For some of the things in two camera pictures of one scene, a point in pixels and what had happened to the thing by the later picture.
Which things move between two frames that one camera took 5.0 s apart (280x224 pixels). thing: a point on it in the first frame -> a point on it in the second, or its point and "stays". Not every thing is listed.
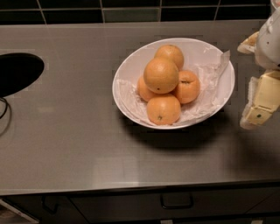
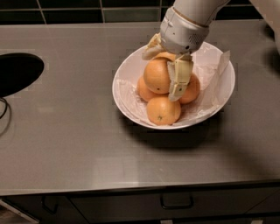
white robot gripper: x=269 y=44 -> x=180 y=35
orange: x=161 y=75 stays
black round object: x=17 y=70 stays
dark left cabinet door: x=47 y=209 stays
